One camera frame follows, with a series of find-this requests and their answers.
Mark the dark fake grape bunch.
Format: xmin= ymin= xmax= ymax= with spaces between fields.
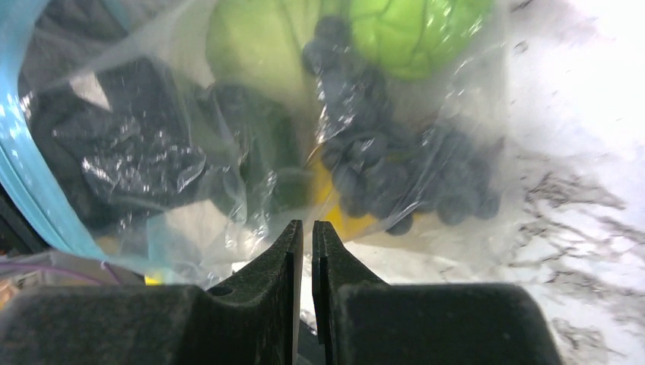
xmin=302 ymin=15 xmax=501 ymax=236

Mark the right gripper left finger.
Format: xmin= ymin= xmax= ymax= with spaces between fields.
xmin=1 ymin=221 xmax=303 ymax=364

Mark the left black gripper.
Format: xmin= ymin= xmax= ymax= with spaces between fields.
xmin=20 ymin=58 xmax=212 ymax=232

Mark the yellow fake lemon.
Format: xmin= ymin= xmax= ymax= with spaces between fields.
xmin=307 ymin=148 xmax=378 ymax=241

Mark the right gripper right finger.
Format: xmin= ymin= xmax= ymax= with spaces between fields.
xmin=312 ymin=221 xmax=562 ymax=364

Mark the green fake cabbage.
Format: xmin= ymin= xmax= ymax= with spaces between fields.
xmin=347 ymin=0 xmax=494 ymax=80

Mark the clear zip top bag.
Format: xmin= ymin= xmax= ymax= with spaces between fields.
xmin=1 ymin=1 xmax=513 ymax=286

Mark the green fake lime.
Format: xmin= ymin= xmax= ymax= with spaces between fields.
xmin=205 ymin=1 xmax=321 ymax=106

